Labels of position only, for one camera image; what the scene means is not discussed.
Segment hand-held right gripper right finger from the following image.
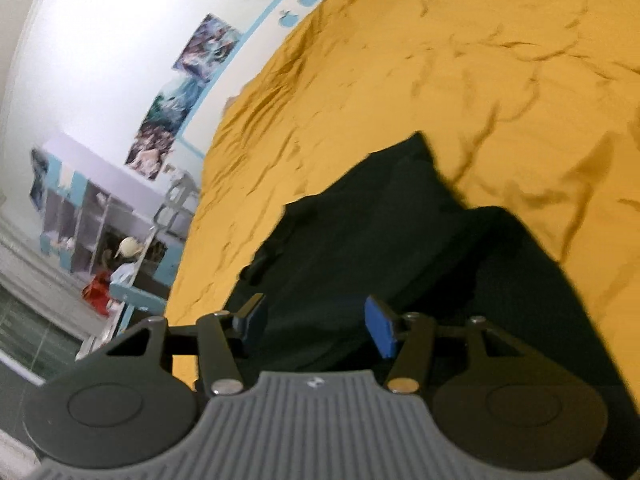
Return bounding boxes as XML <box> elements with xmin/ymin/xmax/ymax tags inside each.
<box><xmin>364</xmin><ymin>295</ymin><xmax>521</xmax><ymax>395</ymax></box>

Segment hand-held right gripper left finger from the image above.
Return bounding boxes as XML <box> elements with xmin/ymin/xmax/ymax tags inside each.
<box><xmin>102</xmin><ymin>293</ymin><xmax>269</xmax><ymax>395</ymax></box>

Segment black cloth garment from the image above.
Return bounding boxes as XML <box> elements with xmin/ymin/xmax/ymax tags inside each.
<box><xmin>223</xmin><ymin>131</ymin><xmax>632</xmax><ymax>392</ymax></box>

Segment light blue furniture edge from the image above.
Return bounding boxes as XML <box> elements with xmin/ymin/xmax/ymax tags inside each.
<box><xmin>108</xmin><ymin>279</ymin><xmax>170</xmax><ymax>313</ymax></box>

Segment cream hat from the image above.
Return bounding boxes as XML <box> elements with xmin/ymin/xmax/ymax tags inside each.
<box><xmin>115</xmin><ymin>236</ymin><xmax>145</xmax><ymax>261</ymax></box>

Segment red bag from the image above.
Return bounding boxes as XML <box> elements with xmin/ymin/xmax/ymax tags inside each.
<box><xmin>81</xmin><ymin>270</ymin><xmax>114</xmax><ymax>317</ymax></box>

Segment white and blue shelf unit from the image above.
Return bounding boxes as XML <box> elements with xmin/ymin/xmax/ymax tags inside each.
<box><xmin>29</xmin><ymin>132</ymin><xmax>201</xmax><ymax>293</ymax></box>

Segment yellow blanket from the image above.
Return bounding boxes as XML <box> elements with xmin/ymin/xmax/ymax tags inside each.
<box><xmin>164</xmin><ymin>0</ymin><xmax>640</xmax><ymax>392</ymax></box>

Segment grey metal frame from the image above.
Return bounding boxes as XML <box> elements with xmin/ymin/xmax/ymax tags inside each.
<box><xmin>154</xmin><ymin>170</ymin><xmax>202</xmax><ymax>242</ymax></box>

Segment brownish wall poster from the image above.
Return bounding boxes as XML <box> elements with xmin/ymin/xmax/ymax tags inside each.
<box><xmin>124</xmin><ymin>125</ymin><xmax>177</xmax><ymax>182</ymax></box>

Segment teal wall poster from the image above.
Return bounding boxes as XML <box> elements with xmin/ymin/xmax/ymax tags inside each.
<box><xmin>144</xmin><ymin>72</ymin><xmax>207</xmax><ymax>137</ymax></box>

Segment purple wall poster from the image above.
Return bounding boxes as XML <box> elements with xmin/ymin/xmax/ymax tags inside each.
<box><xmin>172</xmin><ymin>12</ymin><xmax>243</xmax><ymax>80</ymax></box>

